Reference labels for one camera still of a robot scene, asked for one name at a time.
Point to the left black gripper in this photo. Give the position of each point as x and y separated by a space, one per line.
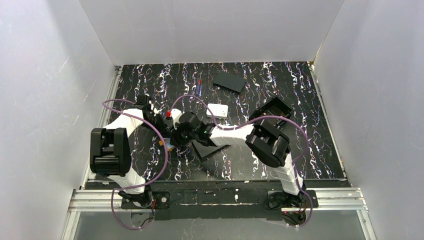
162 127

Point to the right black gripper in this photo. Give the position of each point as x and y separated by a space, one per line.
180 137

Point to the orange leather card holder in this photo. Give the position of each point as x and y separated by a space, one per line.
167 145

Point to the black plastic box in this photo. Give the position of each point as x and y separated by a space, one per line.
273 107

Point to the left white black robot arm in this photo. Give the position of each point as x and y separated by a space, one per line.
110 154

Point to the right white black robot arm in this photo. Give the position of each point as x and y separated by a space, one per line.
266 142

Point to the white rectangular box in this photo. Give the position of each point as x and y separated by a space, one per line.
219 111

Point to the blue red screwdriver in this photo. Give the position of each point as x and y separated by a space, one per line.
199 87

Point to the flat black box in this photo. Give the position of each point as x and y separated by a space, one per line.
230 81

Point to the black network switch box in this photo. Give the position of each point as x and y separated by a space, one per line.
205 152

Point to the left aluminium side rail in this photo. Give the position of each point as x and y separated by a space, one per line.
90 177

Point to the aluminium front frame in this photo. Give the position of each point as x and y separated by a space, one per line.
342 214

